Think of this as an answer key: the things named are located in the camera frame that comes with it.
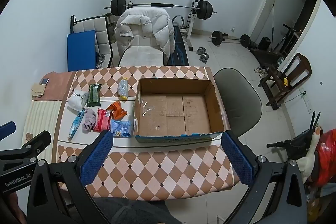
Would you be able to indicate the black speaker box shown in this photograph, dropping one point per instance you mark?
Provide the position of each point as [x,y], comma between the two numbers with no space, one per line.
[264,43]

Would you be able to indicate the white puffer jacket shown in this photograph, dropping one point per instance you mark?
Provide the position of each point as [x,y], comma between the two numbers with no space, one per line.
[141,27]

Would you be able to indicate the green packet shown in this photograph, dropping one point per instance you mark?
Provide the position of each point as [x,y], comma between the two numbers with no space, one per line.
[94,95]

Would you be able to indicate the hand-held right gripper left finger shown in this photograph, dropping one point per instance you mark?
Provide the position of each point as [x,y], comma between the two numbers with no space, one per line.
[97,155]

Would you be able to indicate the red bag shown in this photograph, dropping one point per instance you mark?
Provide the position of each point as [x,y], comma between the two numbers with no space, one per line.
[326,155]

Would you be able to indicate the brown cardboard piece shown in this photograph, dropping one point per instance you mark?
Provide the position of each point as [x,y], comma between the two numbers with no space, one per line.
[39,90]

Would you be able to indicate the pinkish grey sock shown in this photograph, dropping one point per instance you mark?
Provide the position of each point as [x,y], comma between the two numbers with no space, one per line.
[89,119]

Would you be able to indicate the dark wooden chair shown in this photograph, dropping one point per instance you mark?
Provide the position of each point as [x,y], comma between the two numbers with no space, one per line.
[302,66]

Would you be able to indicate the small barbell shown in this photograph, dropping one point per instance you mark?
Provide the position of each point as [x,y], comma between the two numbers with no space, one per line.
[217,37]

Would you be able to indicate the white weight rack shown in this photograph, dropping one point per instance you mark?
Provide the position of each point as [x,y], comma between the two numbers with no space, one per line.
[193,16]

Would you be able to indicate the grey round chair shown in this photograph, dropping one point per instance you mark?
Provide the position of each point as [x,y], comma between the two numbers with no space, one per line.
[239,98]

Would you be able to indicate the black scooter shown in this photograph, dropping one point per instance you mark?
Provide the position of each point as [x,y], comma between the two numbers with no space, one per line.
[299,140]

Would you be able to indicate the blue foam pad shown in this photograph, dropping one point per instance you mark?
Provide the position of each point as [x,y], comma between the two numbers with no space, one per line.
[81,50]

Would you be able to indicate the barbell with black plates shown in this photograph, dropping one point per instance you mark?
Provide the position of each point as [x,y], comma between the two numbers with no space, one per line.
[118,5]

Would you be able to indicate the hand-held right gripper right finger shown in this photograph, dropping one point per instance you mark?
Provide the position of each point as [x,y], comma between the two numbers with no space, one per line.
[236,161]

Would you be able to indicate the long blue white packet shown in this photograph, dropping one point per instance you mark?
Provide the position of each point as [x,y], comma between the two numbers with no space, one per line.
[76,124]

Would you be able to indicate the folded exercise machine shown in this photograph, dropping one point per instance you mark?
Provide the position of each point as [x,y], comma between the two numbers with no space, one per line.
[287,37]

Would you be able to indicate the white soft packet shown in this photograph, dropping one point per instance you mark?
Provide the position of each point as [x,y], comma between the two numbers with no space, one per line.
[77,100]

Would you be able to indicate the white upholstered chair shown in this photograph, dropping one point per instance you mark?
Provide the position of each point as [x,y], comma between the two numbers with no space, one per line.
[141,56]

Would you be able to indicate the chrome weight plates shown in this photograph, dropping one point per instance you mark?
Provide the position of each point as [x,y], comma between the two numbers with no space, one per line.
[101,60]

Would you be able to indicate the black weight bench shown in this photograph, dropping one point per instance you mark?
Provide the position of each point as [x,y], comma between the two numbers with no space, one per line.
[179,50]

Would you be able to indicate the white quilted chair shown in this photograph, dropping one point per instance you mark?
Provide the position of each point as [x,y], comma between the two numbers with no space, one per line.
[101,27]

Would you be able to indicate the chrome dumbbell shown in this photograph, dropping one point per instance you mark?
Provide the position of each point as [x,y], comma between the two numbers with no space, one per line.
[201,50]
[204,57]

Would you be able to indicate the clear bag with yellow top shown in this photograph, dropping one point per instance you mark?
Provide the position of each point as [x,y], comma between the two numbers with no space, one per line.
[122,88]

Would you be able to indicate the blue printed packet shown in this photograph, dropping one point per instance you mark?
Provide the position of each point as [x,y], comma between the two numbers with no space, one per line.
[120,128]

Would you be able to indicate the red packet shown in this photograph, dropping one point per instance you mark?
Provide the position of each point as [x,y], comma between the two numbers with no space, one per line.
[103,120]

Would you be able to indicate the white shoe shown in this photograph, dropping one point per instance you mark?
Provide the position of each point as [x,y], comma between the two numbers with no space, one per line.
[263,74]
[257,70]

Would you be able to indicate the white plush goose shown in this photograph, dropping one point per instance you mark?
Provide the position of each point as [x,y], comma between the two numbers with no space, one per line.
[311,155]

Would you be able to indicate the orange packet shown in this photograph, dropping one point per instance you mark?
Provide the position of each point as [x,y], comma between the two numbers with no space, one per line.
[116,109]

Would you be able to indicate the smartphone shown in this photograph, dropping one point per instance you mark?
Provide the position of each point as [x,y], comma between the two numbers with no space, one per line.
[44,81]

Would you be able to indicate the cardboard box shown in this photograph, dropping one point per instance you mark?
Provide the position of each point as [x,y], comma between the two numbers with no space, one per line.
[173,113]

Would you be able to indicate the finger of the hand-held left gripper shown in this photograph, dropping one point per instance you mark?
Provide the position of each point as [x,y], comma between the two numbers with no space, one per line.
[36,141]
[7,130]

